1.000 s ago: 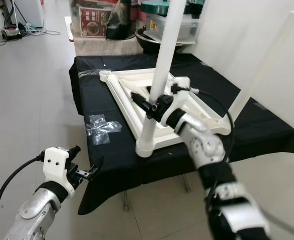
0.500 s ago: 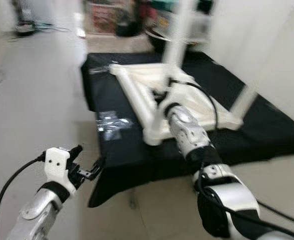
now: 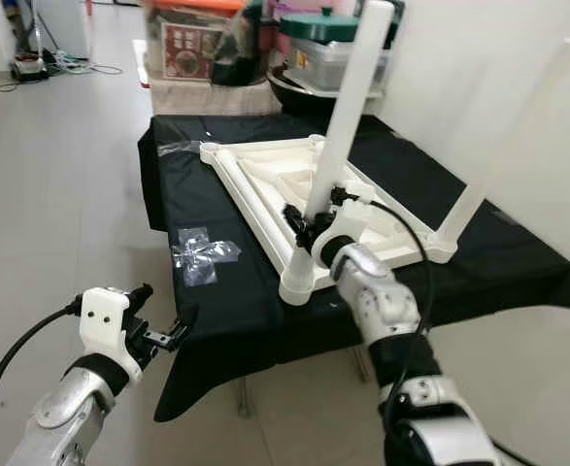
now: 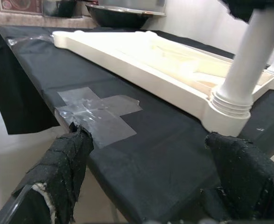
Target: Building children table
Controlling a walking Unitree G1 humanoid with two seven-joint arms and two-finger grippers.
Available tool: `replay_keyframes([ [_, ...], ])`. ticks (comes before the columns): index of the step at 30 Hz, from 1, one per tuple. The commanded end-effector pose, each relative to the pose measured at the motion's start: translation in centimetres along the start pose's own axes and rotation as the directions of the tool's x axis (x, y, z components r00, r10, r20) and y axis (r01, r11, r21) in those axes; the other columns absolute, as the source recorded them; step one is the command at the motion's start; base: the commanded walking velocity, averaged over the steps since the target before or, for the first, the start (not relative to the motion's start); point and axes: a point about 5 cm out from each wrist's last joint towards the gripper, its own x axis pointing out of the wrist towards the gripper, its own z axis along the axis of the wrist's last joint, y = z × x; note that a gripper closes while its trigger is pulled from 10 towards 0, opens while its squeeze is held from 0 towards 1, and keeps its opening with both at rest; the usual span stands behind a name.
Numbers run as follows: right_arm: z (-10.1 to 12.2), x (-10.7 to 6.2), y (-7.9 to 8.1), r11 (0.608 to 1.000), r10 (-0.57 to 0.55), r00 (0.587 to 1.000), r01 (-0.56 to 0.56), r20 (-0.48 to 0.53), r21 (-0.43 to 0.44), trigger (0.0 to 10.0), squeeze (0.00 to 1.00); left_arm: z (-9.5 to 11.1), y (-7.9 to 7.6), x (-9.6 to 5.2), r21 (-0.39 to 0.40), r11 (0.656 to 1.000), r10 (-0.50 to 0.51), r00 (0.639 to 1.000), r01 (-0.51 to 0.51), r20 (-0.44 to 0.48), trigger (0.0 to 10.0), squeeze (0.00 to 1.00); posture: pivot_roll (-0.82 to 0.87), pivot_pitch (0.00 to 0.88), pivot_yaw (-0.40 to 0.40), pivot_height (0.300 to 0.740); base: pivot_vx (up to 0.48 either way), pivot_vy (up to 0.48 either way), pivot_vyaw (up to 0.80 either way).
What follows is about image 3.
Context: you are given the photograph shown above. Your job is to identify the black wok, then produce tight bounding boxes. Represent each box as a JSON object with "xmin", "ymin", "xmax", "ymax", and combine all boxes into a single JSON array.
[{"xmin": 267, "ymin": 68, "xmax": 378, "ymax": 117}]

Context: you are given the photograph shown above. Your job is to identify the floor power strip with cables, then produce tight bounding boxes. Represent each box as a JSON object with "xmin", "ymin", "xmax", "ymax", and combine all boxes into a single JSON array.
[{"xmin": 13, "ymin": 53, "xmax": 120, "ymax": 83}]

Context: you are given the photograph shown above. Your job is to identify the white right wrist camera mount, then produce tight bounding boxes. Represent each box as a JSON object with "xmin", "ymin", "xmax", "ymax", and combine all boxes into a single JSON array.
[{"xmin": 312, "ymin": 197, "xmax": 375, "ymax": 268}]

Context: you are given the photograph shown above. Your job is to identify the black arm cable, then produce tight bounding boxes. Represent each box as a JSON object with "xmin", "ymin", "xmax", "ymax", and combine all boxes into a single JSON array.
[
  {"xmin": 348, "ymin": 197, "xmax": 436, "ymax": 428},
  {"xmin": 0, "ymin": 299, "xmax": 82, "ymax": 466}
]

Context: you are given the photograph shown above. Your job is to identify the crumpled clear tape patch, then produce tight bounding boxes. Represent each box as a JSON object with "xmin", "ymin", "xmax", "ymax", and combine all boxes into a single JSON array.
[{"xmin": 171, "ymin": 226, "xmax": 242, "ymax": 287}]

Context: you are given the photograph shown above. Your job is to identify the white plastic table leg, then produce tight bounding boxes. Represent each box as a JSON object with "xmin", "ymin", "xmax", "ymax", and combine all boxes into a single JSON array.
[
  {"xmin": 278, "ymin": 0, "xmax": 397, "ymax": 307},
  {"xmin": 438, "ymin": 37, "xmax": 570, "ymax": 249}
]

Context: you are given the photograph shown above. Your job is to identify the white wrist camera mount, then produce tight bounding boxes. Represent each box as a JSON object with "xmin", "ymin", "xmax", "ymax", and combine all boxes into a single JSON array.
[
  {"xmin": 79, "ymin": 286, "xmax": 145, "ymax": 380},
  {"xmin": 312, "ymin": 197, "xmax": 375, "ymax": 268}
]

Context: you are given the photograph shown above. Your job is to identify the white plastic table top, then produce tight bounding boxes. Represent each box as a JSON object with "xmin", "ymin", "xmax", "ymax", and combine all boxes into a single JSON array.
[{"xmin": 199, "ymin": 134, "xmax": 457, "ymax": 307}]

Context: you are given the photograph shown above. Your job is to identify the red printed carton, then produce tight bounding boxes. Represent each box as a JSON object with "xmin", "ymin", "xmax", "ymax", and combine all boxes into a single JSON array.
[{"xmin": 163, "ymin": 21, "xmax": 222, "ymax": 81}]

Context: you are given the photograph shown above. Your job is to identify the black tablecloth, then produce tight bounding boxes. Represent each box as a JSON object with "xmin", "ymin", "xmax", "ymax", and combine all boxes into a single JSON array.
[{"xmin": 137, "ymin": 115, "xmax": 570, "ymax": 423}]

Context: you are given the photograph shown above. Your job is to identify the green pot lid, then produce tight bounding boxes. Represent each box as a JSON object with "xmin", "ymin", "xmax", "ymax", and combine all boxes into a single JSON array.
[{"xmin": 280, "ymin": 10, "xmax": 363, "ymax": 42}]

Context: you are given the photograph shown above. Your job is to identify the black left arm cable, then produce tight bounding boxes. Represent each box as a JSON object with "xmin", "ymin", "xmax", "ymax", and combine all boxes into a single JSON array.
[{"xmin": 0, "ymin": 299, "xmax": 82, "ymax": 466}]

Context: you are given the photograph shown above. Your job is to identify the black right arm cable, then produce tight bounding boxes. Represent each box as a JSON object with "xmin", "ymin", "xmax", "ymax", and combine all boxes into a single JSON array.
[{"xmin": 348, "ymin": 197, "xmax": 436, "ymax": 428}]

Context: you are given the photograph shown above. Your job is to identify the clear tape strip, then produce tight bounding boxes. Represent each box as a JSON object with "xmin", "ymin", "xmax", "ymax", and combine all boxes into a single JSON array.
[{"xmin": 153, "ymin": 139, "xmax": 208, "ymax": 158}]

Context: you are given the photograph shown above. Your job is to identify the clear plastic storage box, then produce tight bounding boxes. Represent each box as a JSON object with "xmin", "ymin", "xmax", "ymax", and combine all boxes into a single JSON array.
[{"xmin": 294, "ymin": 39, "xmax": 392, "ymax": 96}]

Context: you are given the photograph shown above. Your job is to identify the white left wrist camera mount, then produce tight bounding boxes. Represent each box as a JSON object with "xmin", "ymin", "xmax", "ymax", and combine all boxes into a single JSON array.
[{"xmin": 79, "ymin": 286, "xmax": 145, "ymax": 380}]

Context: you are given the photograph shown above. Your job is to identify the black bag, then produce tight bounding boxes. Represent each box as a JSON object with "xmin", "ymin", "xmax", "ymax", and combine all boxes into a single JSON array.
[{"xmin": 212, "ymin": 5, "xmax": 266, "ymax": 86}]

